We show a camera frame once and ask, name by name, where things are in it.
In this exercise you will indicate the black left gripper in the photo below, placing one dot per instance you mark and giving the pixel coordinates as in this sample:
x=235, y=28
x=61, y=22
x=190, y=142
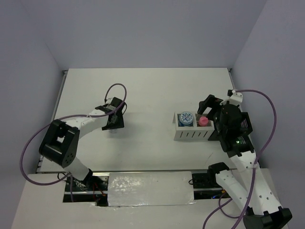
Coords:
x=119, y=123

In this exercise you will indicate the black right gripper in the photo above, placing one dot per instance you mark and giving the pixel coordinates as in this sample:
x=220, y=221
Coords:
x=211, y=101

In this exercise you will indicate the pink cap clear tube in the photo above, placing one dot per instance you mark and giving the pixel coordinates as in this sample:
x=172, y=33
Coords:
x=203, y=121

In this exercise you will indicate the blue slime jar printed lid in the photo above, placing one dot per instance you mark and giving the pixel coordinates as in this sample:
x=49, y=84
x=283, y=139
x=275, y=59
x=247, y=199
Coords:
x=185, y=119

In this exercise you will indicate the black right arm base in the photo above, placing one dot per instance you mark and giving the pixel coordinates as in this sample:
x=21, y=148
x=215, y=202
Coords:
x=203, y=182

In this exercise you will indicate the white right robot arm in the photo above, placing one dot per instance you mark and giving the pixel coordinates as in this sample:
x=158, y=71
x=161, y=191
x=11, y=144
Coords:
x=260, y=209

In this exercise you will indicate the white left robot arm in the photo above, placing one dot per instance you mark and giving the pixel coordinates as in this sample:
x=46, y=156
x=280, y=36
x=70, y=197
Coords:
x=61, y=140

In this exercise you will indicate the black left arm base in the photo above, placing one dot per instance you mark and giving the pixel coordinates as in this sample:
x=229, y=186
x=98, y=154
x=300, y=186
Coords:
x=97, y=193

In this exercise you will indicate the white slotted organizer box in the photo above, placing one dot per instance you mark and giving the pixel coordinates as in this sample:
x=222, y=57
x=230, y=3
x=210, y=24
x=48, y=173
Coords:
x=192, y=133

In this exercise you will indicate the black slotted organizer box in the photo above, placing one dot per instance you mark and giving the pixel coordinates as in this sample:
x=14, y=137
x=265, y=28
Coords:
x=228, y=128

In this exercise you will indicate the silver foil covered panel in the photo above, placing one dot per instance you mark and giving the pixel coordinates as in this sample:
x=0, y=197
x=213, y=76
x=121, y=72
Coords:
x=150, y=189

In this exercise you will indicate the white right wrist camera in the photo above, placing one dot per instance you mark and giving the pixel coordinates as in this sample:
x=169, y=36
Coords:
x=234, y=98

